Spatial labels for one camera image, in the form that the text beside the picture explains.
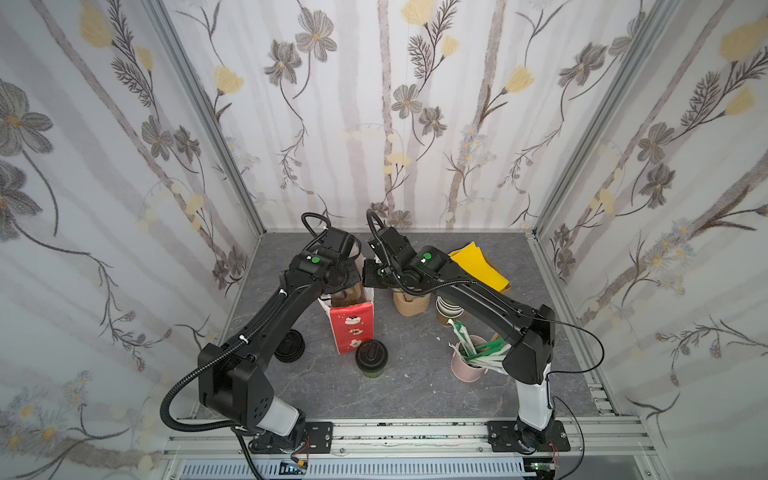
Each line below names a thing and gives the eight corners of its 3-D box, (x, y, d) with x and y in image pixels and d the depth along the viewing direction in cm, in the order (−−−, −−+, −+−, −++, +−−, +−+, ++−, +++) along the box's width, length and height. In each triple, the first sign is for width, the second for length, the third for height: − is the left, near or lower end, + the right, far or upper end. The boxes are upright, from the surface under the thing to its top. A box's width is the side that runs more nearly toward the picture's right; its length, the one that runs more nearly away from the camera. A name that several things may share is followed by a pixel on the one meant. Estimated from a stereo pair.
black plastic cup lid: (357, 380, 85) (354, 366, 75) (359, 355, 89) (356, 339, 80) (387, 381, 85) (388, 366, 76) (388, 355, 89) (388, 339, 80)
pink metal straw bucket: (453, 382, 85) (463, 364, 74) (449, 355, 90) (458, 335, 79) (476, 382, 85) (490, 365, 74) (471, 355, 90) (484, 335, 79)
